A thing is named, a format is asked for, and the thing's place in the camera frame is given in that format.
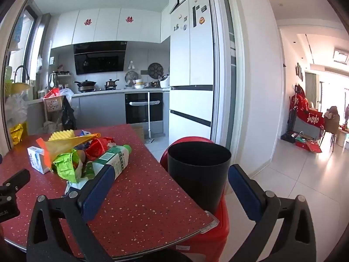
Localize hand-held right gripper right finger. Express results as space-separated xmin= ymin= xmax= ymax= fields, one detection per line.
xmin=228 ymin=164 xmax=318 ymax=262

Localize grey kitchen counter cabinets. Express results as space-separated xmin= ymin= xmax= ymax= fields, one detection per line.
xmin=71 ymin=87 xmax=170 ymax=132

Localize group of fridge magnets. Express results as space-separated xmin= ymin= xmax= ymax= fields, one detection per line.
xmin=173 ymin=0 xmax=208 ymax=32

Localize red printed banner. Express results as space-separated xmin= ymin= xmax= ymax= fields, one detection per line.
xmin=288 ymin=84 xmax=325 ymax=137

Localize dark round patterned trivet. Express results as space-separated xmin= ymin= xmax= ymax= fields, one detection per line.
xmin=147 ymin=62 xmax=163 ymax=78

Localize orange yellow snack box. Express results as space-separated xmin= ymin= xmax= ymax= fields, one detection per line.
xmin=36 ymin=132 xmax=101 ymax=170

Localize dining chair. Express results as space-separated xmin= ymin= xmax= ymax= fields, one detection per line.
xmin=322 ymin=106 xmax=340 ymax=151

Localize gold foil bag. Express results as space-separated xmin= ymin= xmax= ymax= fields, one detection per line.
xmin=10 ymin=122 xmax=28 ymax=146

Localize white stick mop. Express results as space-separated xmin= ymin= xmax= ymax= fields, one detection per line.
xmin=129 ymin=91 xmax=161 ymax=144

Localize grey round patterned trivet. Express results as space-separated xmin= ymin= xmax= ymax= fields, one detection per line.
xmin=125 ymin=71 xmax=140 ymax=84

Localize black plastic bag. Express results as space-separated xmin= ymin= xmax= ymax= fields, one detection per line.
xmin=61 ymin=95 xmax=77 ymax=130

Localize green snack wrapper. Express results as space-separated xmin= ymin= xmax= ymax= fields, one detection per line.
xmin=53 ymin=148 xmax=84 ymax=184

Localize black built-in oven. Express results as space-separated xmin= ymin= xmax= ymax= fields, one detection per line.
xmin=125 ymin=92 xmax=164 ymax=125

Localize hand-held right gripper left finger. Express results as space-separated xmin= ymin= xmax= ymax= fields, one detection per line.
xmin=26 ymin=164 xmax=115 ymax=262

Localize yellow corrugated cup liner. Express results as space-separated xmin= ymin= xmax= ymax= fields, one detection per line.
xmin=51 ymin=129 xmax=76 ymax=141

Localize white plastic basket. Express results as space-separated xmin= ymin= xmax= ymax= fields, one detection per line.
xmin=43 ymin=88 xmax=65 ymax=113

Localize white wall cabinets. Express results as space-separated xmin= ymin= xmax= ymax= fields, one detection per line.
xmin=51 ymin=7 xmax=171 ymax=49

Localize yellow basin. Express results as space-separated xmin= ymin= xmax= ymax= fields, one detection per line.
xmin=10 ymin=83 xmax=31 ymax=95

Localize kitchen faucet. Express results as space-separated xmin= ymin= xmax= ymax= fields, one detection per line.
xmin=14 ymin=65 xmax=29 ymax=84

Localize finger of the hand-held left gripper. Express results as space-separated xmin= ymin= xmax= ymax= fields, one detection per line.
xmin=2 ymin=169 xmax=30 ymax=194

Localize sliding door frame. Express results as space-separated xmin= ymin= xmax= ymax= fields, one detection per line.
xmin=206 ymin=0 xmax=244 ymax=156

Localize green plastic crate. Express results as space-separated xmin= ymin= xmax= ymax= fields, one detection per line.
xmin=1 ymin=65 xmax=13 ymax=97

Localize small white carton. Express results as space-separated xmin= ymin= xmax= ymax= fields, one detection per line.
xmin=27 ymin=145 xmax=53 ymax=175

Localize red plastic stool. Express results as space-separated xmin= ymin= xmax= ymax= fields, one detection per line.
xmin=159 ymin=136 xmax=230 ymax=262

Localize red polka dot wrapper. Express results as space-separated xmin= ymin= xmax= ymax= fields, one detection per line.
xmin=85 ymin=137 xmax=116 ymax=161

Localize black wok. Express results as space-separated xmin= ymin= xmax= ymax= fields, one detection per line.
xmin=74 ymin=79 xmax=98 ymax=92

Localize kitchen window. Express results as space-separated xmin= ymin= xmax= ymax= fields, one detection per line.
xmin=5 ymin=5 xmax=39 ymax=85

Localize green plastic bottle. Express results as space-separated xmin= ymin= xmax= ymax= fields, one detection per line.
xmin=92 ymin=144 xmax=133 ymax=181

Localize cardboard box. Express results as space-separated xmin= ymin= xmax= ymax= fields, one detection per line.
xmin=132 ymin=126 xmax=145 ymax=143

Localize clear plastic bag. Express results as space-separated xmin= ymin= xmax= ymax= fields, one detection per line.
xmin=4 ymin=91 xmax=29 ymax=128

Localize white refrigerator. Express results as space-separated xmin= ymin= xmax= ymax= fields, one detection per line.
xmin=168 ymin=0 xmax=215 ymax=146

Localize black range hood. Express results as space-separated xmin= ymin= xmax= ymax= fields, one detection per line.
xmin=73 ymin=41 xmax=128 ymax=76

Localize black trash bin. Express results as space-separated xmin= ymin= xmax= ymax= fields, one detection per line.
xmin=167 ymin=143 xmax=232 ymax=215

